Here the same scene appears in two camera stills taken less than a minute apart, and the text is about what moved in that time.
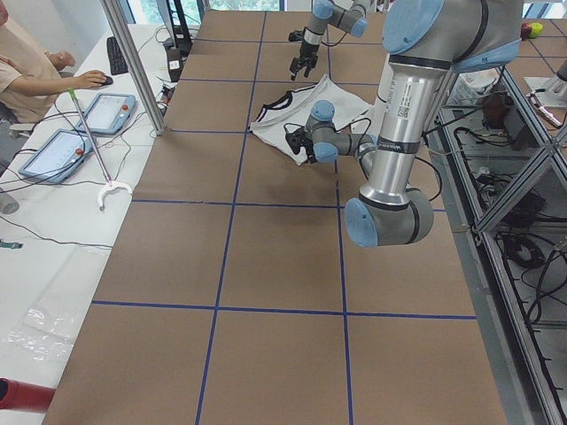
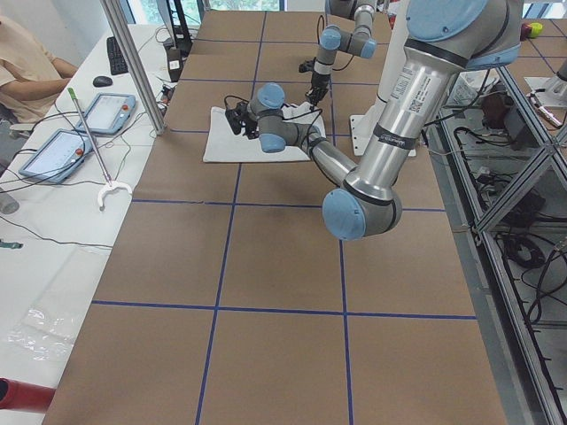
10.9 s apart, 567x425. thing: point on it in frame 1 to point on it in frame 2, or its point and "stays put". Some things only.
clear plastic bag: x=42 y=338 stays put
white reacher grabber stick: x=112 y=185 stays put
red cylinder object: x=15 y=395 stays put
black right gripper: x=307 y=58 to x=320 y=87
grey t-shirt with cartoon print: x=324 y=101 to x=223 y=145
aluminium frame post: x=134 y=60 stays put
